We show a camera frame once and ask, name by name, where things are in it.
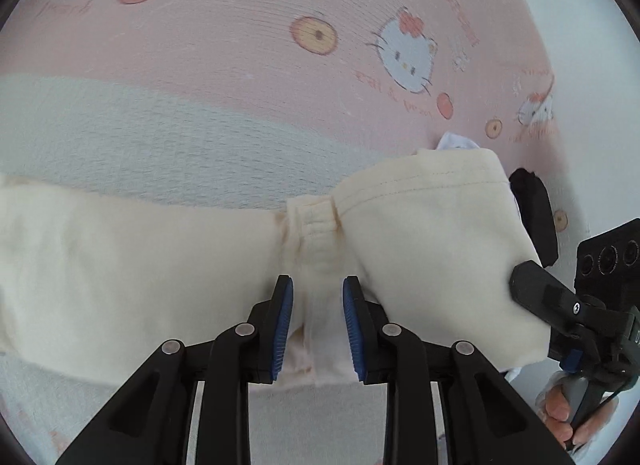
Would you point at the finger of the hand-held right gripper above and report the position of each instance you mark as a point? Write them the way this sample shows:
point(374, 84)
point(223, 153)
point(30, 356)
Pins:
point(571, 360)
point(540, 290)

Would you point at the person's right hand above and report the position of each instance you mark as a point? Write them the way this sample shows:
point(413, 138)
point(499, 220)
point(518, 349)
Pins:
point(557, 407)

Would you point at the pink and cream T-shirt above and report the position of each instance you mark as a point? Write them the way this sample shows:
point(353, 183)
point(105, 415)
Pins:
point(150, 270)

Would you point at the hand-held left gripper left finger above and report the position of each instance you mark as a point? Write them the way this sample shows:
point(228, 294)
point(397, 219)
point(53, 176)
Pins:
point(282, 330)

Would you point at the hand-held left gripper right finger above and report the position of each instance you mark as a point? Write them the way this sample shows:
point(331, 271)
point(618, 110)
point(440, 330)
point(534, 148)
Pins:
point(352, 330)

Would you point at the black garment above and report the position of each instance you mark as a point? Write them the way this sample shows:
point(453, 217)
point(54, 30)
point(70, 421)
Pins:
point(537, 215)

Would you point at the white garment with navy trim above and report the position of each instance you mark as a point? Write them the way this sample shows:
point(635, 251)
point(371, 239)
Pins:
point(457, 141)

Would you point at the cat print sofa blanket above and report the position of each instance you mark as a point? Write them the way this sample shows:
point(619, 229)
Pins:
point(200, 70)

